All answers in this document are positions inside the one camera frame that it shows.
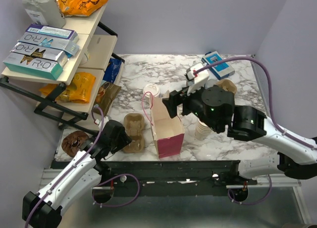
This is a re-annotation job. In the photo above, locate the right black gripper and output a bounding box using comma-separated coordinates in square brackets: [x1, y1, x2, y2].
[161, 80, 220, 133]

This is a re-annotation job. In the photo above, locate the brown cardboard cup carrier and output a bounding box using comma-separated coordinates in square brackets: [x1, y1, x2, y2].
[123, 113, 145, 153]

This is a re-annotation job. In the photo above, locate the white plastic cup lid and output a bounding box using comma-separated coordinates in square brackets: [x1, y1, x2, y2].
[143, 83, 160, 97]

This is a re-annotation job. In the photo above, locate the brown pink paper bag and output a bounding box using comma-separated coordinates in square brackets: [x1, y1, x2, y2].
[141, 92, 185, 159]

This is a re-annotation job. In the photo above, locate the white paper coffee cup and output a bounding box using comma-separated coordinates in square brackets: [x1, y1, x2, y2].
[144, 93, 154, 108]

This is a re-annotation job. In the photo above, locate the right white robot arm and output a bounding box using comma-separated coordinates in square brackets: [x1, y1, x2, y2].
[162, 85, 317, 184]

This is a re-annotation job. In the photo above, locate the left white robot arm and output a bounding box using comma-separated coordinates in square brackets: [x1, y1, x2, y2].
[22, 120, 131, 228]

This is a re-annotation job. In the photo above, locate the grey coffee bag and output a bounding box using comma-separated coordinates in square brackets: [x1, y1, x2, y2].
[22, 0, 66, 28]

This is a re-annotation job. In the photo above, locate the stack of paper cups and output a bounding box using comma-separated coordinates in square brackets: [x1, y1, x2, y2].
[195, 120, 212, 140]

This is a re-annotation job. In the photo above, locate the brown chocolate muffin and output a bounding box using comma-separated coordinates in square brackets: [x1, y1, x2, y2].
[61, 131, 89, 158]

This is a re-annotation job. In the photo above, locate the brown snack bag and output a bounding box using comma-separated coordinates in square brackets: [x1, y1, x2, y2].
[94, 82, 121, 116]

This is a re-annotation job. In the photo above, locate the blue white razor box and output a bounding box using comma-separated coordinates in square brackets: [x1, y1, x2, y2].
[202, 51, 235, 80]

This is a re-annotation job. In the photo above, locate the stack of cardboard carriers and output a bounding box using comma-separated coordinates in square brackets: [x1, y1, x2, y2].
[215, 79, 237, 94]

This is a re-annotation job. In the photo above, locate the black beige shelf rack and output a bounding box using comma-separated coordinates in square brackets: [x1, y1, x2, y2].
[0, 6, 120, 135]

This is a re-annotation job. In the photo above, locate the orange snack bag lower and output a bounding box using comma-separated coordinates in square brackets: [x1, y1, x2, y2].
[39, 72, 97, 104]

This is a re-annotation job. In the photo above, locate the orange snack bag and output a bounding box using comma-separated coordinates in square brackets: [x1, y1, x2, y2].
[56, 0, 109, 16]
[39, 72, 97, 104]

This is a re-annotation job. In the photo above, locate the blue snack bag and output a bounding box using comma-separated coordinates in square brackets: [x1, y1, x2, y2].
[102, 58, 122, 83]

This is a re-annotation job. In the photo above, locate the teal R&O box front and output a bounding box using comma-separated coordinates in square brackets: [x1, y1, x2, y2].
[3, 52, 63, 80]

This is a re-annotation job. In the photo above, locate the silver R&O box upper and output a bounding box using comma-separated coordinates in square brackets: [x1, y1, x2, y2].
[19, 32, 80, 57]

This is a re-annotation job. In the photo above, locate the silver r&o box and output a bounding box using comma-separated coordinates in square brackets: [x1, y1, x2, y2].
[11, 42, 69, 66]
[19, 32, 80, 57]

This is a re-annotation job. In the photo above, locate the silver R&O box middle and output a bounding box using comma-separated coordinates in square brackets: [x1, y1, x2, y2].
[11, 42, 69, 66]

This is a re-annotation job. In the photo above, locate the purple white box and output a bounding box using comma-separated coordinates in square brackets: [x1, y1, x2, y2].
[26, 24, 79, 43]

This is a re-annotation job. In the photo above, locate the orange snack bag top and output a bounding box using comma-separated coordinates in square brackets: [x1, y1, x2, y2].
[56, 0, 109, 16]

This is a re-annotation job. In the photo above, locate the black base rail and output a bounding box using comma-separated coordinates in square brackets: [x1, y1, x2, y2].
[92, 160, 248, 202]

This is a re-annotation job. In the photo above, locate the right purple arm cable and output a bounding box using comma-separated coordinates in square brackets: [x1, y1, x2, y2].
[194, 55, 317, 149]

